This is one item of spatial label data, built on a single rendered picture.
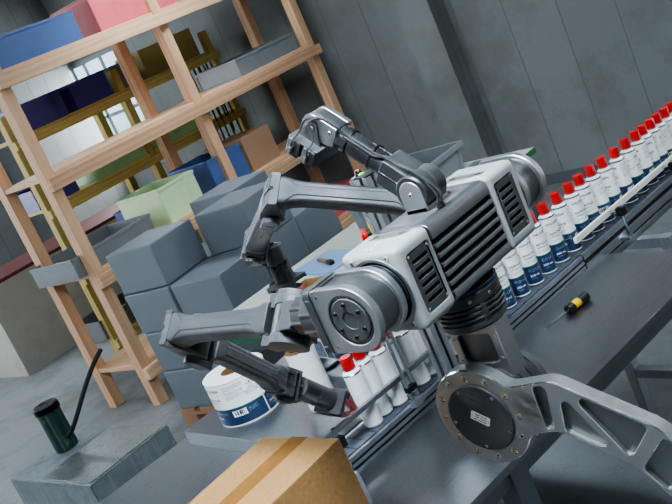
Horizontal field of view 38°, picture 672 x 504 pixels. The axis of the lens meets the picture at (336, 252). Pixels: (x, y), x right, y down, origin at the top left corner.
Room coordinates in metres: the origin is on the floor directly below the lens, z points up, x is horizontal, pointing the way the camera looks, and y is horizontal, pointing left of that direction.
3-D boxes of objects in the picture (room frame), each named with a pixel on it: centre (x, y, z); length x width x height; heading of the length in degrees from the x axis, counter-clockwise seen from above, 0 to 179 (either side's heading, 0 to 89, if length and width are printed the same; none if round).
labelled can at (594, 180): (3.16, -0.88, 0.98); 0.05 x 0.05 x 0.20
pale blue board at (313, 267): (4.47, 0.06, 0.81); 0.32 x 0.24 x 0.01; 29
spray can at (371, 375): (2.45, 0.05, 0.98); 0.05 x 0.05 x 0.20
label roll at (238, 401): (2.88, 0.43, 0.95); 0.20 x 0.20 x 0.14
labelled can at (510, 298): (2.80, -0.41, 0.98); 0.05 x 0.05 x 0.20
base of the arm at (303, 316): (1.65, 0.07, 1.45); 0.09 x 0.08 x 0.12; 133
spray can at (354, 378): (2.41, 0.09, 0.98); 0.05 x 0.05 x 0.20
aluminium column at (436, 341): (2.41, -0.14, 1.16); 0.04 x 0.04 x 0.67; 37
